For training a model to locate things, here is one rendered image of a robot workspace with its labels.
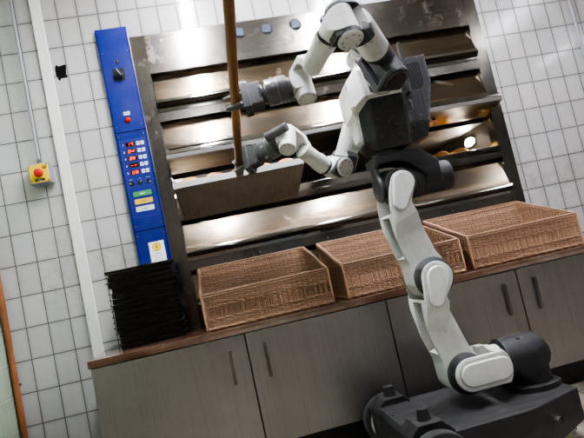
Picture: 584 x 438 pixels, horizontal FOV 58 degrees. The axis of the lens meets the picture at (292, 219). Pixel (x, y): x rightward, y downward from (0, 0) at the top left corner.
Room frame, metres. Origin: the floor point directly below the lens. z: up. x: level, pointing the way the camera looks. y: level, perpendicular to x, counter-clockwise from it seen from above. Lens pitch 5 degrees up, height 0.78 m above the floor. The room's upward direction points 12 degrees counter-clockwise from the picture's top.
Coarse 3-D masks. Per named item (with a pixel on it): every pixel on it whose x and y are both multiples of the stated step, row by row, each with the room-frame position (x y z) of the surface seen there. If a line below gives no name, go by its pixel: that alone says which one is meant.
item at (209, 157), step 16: (496, 96) 2.79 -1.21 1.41; (432, 112) 2.74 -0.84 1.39; (448, 112) 2.79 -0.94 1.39; (464, 112) 2.84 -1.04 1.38; (480, 112) 2.90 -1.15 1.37; (320, 128) 2.64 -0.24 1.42; (336, 128) 2.65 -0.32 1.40; (320, 144) 2.79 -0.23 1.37; (176, 160) 2.55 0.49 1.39; (192, 160) 2.59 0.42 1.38; (208, 160) 2.64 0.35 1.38; (224, 160) 2.69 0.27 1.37
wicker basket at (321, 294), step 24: (240, 264) 2.66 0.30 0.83; (264, 264) 2.67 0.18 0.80; (288, 264) 2.69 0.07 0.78; (312, 264) 2.55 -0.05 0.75; (216, 288) 2.61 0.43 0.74; (240, 288) 2.20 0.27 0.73; (264, 288) 2.22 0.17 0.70; (288, 288) 2.23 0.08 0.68; (312, 288) 2.66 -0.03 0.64; (216, 312) 2.19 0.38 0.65; (240, 312) 2.59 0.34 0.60; (264, 312) 2.21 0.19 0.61; (288, 312) 2.23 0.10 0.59
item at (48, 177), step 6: (48, 162) 2.51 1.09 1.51; (30, 168) 2.49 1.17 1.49; (36, 168) 2.49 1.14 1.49; (42, 168) 2.49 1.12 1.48; (48, 168) 2.50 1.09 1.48; (30, 174) 2.49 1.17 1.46; (48, 174) 2.50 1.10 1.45; (30, 180) 2.49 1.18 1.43; (36, 180) 2.49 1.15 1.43; (42, 180) 2.49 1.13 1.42; (48, 180) 2.50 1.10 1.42; (54, 180) 2.55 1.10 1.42; (36, 186) 2.54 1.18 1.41
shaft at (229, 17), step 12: (228, 0) 1.23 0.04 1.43; (228, 12) 1.27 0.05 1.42; (228, 24) 1.32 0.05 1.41; (228, 36) 1.36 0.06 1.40; (228, 48) 1.41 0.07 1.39; (228, 60) 1.46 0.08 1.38; (228, 72) 1.52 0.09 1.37; (240, 120) 1.78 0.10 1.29; (240, 132) 1.85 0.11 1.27; (240, 144) 1.93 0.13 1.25; (240, 156) 2.01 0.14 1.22
